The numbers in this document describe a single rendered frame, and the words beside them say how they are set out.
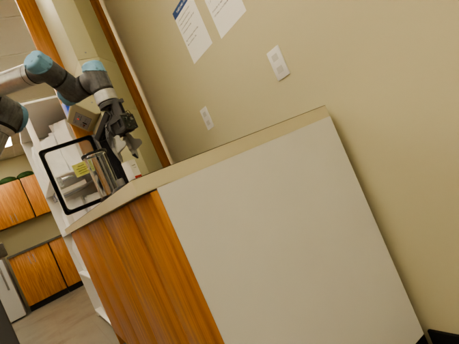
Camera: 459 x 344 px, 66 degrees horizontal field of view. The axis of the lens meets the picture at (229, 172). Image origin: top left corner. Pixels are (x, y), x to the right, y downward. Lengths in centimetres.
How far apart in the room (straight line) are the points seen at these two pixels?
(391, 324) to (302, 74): 88
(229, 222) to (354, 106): 56
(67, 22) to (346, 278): 183
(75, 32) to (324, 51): 139
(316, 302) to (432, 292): 43
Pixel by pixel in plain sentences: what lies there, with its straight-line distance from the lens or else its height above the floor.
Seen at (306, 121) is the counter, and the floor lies 91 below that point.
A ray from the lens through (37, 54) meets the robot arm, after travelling 132.
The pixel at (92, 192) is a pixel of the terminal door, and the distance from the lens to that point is 222.
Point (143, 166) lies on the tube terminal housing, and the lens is 196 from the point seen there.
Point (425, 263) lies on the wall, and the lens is 131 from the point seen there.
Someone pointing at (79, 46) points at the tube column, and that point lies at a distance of 214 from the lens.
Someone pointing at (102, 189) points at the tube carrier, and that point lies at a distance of 157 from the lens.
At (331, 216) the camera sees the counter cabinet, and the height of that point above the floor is 61.
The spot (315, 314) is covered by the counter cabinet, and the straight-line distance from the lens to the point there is 109.
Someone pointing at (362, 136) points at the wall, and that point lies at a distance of 123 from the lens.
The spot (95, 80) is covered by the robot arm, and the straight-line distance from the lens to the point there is 132.
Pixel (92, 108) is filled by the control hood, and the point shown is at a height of 144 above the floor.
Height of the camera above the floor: 88
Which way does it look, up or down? 1 degrees down
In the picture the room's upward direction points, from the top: 24 degrees counter-clockwise
